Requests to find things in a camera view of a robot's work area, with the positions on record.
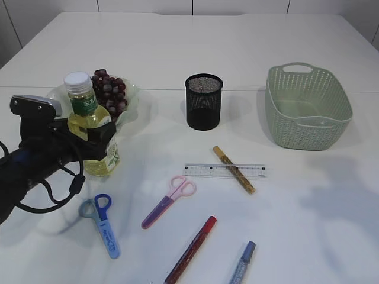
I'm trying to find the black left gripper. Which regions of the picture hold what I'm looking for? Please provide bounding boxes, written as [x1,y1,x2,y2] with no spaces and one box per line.
[18,114,115,175]

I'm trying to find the purple grape bunch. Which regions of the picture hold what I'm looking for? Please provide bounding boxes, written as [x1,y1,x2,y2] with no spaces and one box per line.
[91,69,128,121]

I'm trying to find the blue scissors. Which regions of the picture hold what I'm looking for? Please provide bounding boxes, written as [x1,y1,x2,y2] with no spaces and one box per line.
[79,193,120,259]

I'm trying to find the clear plastic sheet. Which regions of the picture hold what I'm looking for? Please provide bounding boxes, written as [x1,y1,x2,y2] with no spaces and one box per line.
[297,117,336,127]

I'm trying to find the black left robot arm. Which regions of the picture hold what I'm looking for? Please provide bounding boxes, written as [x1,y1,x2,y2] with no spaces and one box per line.
[1,118,116,222]

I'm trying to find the green wavy glass plate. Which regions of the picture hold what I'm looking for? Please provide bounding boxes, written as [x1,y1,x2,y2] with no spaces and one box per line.
[46,77,139,131]

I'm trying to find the clear plastic ruler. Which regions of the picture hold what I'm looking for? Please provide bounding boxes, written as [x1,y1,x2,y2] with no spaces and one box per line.
[182,163,268,178]

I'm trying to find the black mesh pen holder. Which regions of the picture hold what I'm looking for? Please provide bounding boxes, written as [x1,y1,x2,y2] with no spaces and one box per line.
[185,73,223,131]

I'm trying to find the red glitter pen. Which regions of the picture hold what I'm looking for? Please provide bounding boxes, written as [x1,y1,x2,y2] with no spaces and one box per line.
[164,216,217,284]

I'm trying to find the gold glitter pen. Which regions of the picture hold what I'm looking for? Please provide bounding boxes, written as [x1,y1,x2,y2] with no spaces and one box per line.
[213,146,255,195]

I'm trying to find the blue glitter pen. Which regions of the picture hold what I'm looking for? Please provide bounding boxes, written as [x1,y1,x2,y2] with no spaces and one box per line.
[229,241,256,284]

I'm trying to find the green plastic woven basket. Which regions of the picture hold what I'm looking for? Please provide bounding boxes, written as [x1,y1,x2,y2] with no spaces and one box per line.
[265,62,353,151]

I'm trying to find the pink purple scissors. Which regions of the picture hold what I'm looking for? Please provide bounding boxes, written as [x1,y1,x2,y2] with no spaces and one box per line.
[141,176,197,230]

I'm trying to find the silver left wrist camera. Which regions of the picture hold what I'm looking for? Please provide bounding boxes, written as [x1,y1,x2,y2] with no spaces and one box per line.
[9,95,63,118]

